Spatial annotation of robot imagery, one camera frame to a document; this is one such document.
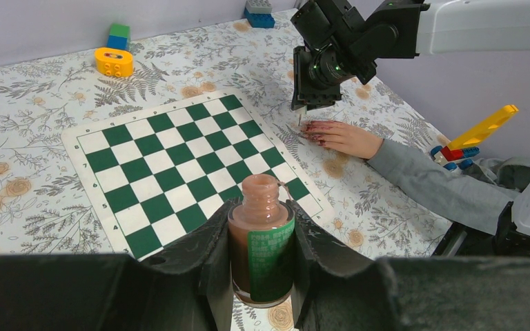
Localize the grey cloth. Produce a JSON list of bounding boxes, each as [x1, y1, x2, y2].
[[462, 157, 530, 192]]

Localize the yellow toy piece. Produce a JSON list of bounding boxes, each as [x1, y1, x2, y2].
[[447, 105, 519, 150]]

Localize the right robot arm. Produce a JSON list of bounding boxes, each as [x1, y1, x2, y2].
[[291, 1, 530, 114]]

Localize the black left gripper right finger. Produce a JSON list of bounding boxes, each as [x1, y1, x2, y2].
[[291, 202, 530, 330]]

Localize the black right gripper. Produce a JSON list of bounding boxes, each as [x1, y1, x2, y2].
[[291, 1, 377, 112]]

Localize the green white chessboard mat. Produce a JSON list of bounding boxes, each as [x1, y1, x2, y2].
[[61, 88, 334, 260]]

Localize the red blue toy brick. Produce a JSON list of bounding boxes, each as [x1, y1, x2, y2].
[[430, 146, 480, 172]]

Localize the blue grey toy brick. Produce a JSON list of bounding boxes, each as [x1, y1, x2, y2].
[[244, 0, 275, 29]]

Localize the blue green toy block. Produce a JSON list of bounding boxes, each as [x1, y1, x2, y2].
[[106, 23, 130, 51]]

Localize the grey sleeved forearm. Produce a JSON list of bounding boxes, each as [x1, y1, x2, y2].
[[367, 140, 519, 234]]

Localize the orange round toy brick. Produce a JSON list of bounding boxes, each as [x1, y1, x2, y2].
[[94, 48, 134, 77]]

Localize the person's hand painted nails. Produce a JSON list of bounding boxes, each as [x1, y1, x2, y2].
[[301, 121, 384, 159]]

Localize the nail polish bottle green label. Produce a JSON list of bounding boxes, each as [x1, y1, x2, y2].
[[228, 174, 295, 308]]

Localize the floral tablecloth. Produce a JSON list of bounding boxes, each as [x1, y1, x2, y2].
[[0, 10, 450, 330]]

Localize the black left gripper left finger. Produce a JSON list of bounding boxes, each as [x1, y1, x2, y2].
[[0, 201, 233, 330]]

